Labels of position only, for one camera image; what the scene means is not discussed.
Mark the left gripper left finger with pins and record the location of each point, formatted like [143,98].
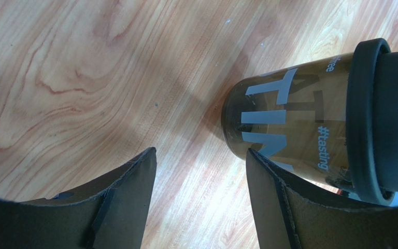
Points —
[109,211]

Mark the single black cup lid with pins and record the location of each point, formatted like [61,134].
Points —
[372,121]

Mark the single dark coffee cup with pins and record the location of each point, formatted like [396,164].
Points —
[295,117]

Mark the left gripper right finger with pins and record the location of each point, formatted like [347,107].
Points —
[290,212]

